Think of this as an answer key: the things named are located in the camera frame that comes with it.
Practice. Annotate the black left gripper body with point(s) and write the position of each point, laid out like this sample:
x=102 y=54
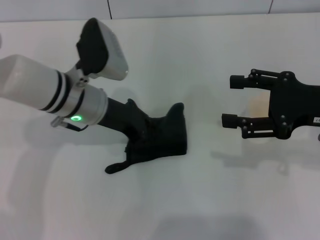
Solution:
x=120 y=117

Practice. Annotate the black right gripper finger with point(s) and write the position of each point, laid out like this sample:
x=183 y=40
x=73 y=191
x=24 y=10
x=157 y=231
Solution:
x=230 y=120
x=237 y=82

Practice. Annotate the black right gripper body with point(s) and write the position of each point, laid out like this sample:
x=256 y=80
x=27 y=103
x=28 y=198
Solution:
x=292 y=105

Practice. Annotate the dark rag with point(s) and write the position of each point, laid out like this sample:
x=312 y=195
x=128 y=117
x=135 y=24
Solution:
x=165 y=135

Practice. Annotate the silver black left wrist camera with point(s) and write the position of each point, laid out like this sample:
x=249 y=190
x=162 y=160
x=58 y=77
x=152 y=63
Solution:
x=100 y=50

